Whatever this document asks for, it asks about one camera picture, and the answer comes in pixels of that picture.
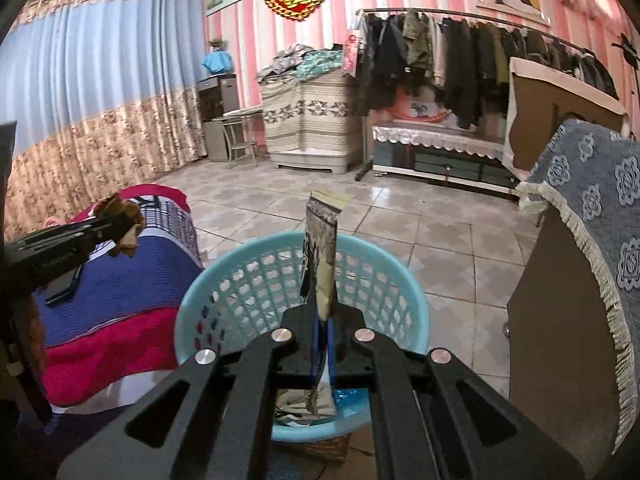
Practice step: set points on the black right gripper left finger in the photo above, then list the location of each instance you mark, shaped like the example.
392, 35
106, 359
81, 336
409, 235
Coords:
211, 418

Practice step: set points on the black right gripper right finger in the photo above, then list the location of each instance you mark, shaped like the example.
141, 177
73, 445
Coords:
432, 417

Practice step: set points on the blue plastic bag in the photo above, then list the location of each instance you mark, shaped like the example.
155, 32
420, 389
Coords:
348, 402

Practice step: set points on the brown paper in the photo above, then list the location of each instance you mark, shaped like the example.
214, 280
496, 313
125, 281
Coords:
122, 222

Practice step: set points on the person left hand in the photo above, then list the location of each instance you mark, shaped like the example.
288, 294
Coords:
32, 335

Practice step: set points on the pink teapot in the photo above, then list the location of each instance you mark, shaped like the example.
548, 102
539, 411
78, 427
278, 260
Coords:
52, 221

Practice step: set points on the striped blue red blanket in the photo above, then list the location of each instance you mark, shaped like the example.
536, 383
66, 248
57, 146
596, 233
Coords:
113, 340

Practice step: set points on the light blue plastic basket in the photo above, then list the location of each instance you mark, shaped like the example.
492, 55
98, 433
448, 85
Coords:
246, 293

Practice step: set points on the brown wooden cabinet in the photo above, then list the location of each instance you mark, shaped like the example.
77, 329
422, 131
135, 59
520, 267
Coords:
562, 355

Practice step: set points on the blue and floral curtain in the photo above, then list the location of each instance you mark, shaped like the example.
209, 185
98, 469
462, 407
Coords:
103, 96

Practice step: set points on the small metal folding table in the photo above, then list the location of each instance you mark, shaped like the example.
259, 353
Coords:
238, 133

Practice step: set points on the grey water dispenser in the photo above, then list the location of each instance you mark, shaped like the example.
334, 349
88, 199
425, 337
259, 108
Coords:
217, 95

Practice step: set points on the blue covered water bottle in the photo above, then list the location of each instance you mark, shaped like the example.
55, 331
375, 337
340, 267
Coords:
218, 63

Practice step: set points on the low tv cabinet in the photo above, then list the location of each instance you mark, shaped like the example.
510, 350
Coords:
454, 168

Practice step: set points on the metal clothes rack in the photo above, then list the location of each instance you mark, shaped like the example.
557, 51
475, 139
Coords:
493, 122

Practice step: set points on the small potted plant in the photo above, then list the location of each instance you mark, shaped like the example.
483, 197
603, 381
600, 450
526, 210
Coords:
217, 45

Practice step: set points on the white lace cover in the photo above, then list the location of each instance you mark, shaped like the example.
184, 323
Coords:
436, 136

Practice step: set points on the patterned cloth covered chest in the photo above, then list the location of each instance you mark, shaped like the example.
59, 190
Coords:
312, 124

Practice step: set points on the blue floral fringed cloth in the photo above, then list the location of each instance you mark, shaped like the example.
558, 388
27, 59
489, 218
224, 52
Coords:
590, 175

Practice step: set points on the pile of folded clothes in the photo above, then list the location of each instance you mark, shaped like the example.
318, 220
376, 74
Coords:
302, 63

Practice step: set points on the brown board with white edge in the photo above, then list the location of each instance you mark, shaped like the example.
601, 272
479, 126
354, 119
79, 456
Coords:
540, 99

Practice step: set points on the hanging dark clothes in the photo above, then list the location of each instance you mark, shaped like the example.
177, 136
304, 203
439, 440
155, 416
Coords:
465, 63

